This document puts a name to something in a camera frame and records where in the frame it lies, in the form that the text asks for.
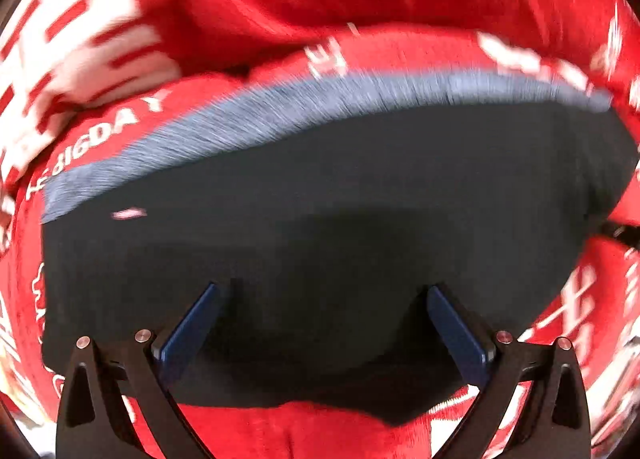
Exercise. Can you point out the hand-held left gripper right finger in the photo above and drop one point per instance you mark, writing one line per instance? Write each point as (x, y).
(452, 329)

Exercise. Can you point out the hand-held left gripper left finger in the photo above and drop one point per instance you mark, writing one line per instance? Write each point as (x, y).
(192, 326)

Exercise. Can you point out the dark pants with grey waistband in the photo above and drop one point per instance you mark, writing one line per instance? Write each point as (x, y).
(320, 209)

